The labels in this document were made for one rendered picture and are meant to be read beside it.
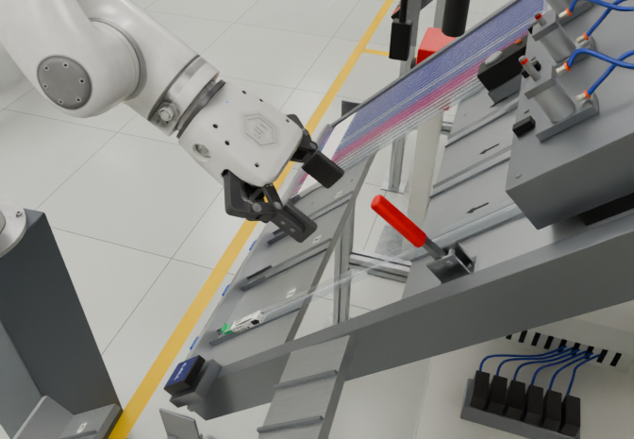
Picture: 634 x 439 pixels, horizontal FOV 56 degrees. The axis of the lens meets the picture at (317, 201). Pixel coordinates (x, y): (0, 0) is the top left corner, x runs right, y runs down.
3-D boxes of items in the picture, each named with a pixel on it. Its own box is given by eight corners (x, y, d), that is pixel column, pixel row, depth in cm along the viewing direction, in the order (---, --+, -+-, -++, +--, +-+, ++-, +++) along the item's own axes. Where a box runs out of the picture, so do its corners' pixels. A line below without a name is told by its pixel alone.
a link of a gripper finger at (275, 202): (235, 179, 56) (281, 211, 57) (253, 149, 59) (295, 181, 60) (222, 194, 58) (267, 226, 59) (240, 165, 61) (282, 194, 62)
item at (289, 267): (203, 396, 81) (186, 381, 80) (342, 138, 129) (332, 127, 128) (292, 366, 69) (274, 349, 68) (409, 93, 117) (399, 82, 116)
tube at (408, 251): (227, 337, 84) (222, 332, 83) (231, 329, 85) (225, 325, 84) (560, 195, 52) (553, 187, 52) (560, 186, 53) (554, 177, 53)
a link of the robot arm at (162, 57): (176, 71, 53) (209, 46, 61) (51, -28, 51) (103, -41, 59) (133, 136, 57) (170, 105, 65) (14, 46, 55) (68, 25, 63)
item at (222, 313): (211, 409, 83) (174, 378, 81) (345, 149, 130) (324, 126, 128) (217, 407, 82) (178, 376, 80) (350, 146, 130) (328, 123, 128)
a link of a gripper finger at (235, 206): (206, 189, 54) (255, 223, 56) (237, 141, 60) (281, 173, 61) (200, 195, 55) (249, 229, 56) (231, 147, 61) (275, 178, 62)
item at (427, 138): (366, 274, 193) (384, 53, 143) (384, 227, 211) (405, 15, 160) (440, 292, 187) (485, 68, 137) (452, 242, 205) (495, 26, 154)
